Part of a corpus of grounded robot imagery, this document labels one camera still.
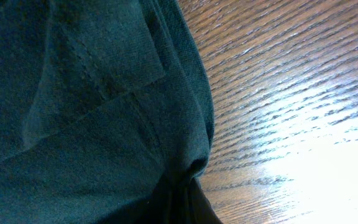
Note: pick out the dark green t-shirt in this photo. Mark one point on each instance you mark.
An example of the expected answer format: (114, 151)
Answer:
(106, 112)

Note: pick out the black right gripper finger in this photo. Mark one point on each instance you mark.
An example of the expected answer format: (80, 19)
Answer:
(201, 211)

